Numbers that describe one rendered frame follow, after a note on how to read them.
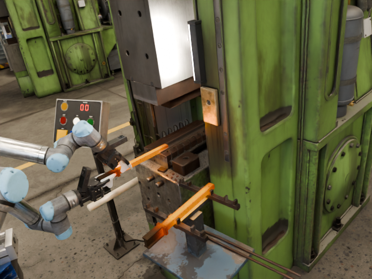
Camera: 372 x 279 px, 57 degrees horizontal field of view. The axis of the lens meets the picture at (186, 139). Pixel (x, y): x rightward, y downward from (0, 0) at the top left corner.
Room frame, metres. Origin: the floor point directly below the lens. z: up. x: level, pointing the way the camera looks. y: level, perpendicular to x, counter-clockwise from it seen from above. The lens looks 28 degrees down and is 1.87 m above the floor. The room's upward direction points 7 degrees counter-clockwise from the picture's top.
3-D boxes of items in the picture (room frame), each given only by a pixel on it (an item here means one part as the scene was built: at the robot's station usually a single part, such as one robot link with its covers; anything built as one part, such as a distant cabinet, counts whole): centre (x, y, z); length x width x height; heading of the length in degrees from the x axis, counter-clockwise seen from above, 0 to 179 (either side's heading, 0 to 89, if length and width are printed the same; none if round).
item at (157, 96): (1.72, 0.01, 1.32); 0.42 x 0.20 x 0.10; 130
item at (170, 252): (1.10, 0.01, 0.73); 0.40 x 0.30 x 0.02; 46
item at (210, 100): (1.43, -0.13, 1.27); 0.09 x 0.02 x 0.17; 40
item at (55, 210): (1.20, 0.60, 0.99); 0.11 x 0.08 x 0.09; 130
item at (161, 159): (1.72, 0.01, 0.96); 0.42 x 0.20 x 0.09; 130
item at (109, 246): (1.96, 0.59, 0.05); 0.22 x 0.22 x 0.09; 40
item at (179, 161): (1.49, 0.01, 0.95); 0.12 x 0.08 x 0.06; 130
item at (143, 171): (1.68, -0.03, 0.69); 0.56 x 0.38 x 0.45; 130
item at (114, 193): (1.79, 0.46, 0.62); 0.44 x 0.05 x 0.05; 130
